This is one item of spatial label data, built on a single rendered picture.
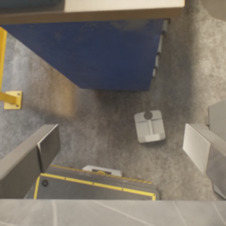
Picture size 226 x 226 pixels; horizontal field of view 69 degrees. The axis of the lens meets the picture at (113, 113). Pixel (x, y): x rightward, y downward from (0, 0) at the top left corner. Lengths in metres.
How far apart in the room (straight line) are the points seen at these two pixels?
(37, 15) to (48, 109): 1.08
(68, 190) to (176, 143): 0.76
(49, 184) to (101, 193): 0.30
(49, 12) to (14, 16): 0.08
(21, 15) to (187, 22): 1.27
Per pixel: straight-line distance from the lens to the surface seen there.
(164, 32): 0.60
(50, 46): 0.66
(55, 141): 0.16
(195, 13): 1.58
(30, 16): 0.43
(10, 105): 1.63
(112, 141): 1.24
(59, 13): 0.39
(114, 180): 0.94
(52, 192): 1.07
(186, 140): 0.17
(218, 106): 1.11
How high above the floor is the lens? 1.22
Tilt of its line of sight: 78 degrees down
